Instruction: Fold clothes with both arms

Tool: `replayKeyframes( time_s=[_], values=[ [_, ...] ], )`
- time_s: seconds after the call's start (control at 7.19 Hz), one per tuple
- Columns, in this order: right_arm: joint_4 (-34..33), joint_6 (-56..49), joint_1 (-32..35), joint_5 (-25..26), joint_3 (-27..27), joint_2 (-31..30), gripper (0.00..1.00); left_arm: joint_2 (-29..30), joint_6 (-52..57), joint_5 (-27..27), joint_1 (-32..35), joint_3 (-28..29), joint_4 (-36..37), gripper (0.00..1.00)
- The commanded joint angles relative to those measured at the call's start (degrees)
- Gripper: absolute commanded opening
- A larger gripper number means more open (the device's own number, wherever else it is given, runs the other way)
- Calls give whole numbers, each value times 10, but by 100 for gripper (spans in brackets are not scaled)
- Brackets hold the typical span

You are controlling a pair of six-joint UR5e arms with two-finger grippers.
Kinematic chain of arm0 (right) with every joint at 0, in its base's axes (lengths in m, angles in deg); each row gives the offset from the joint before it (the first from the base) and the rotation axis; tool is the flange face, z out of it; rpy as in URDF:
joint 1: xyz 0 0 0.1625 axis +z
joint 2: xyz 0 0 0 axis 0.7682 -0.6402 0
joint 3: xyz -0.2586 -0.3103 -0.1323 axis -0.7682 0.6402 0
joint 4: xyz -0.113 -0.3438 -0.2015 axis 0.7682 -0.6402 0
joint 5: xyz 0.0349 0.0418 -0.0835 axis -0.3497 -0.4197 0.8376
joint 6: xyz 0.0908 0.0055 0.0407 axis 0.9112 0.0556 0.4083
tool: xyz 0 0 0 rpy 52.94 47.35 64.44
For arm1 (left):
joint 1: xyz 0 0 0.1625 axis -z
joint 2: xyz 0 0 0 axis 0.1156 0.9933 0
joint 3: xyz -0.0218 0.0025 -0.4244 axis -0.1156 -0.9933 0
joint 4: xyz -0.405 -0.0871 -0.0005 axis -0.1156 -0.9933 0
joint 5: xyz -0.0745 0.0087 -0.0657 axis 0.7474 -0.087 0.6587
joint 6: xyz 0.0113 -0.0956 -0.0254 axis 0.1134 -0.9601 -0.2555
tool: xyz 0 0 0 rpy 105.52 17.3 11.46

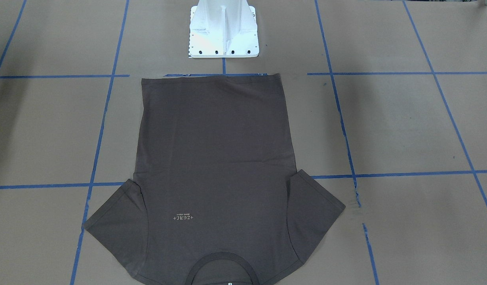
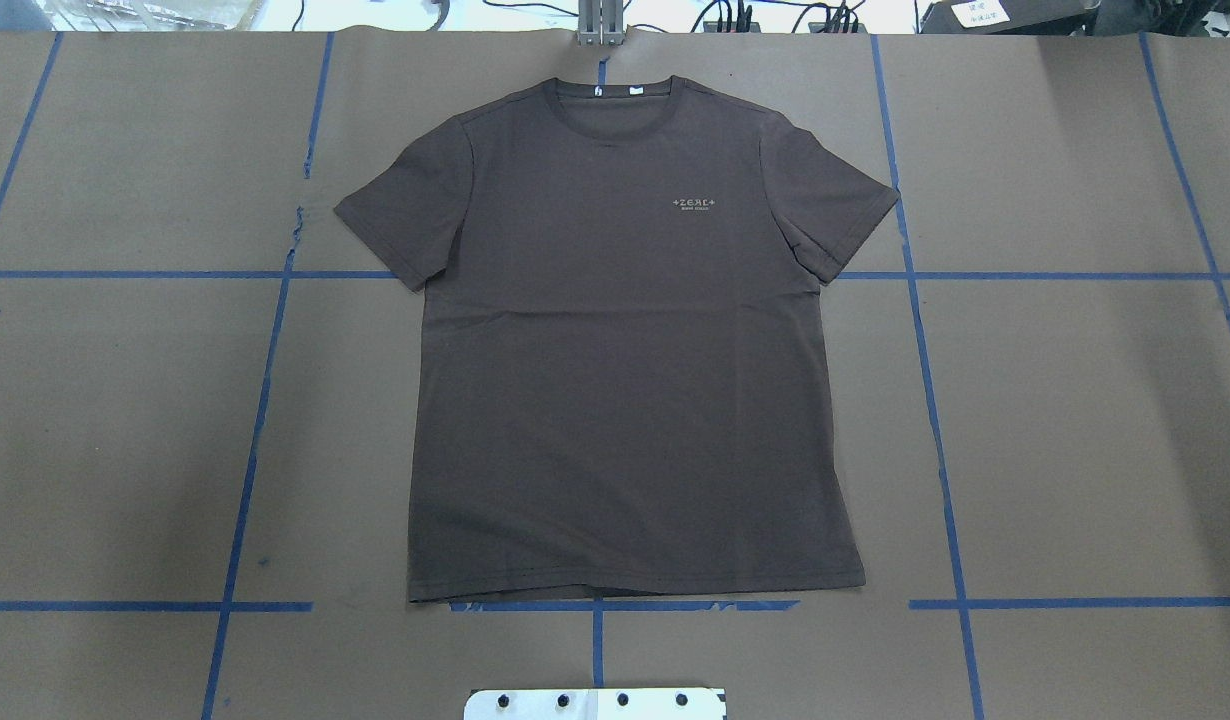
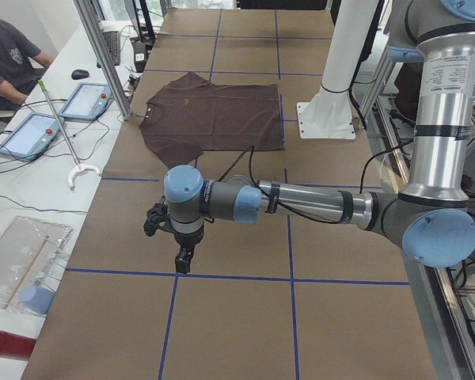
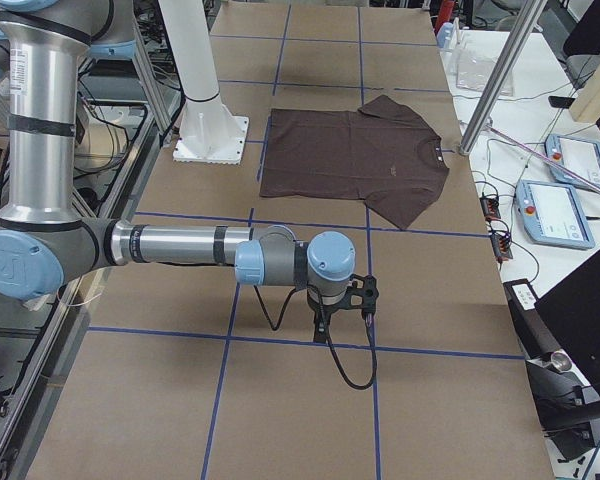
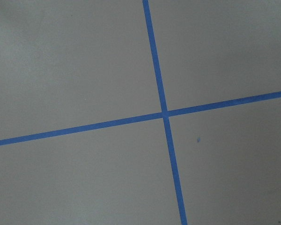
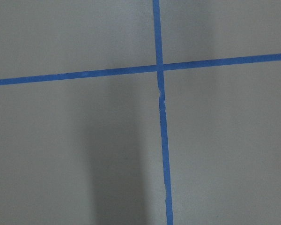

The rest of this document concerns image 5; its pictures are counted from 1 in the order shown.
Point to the blue tape line crosswise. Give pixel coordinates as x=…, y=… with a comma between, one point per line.
x=130, y=120

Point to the blue tape line lengthwise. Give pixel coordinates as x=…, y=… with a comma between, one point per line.
x=165, y=114

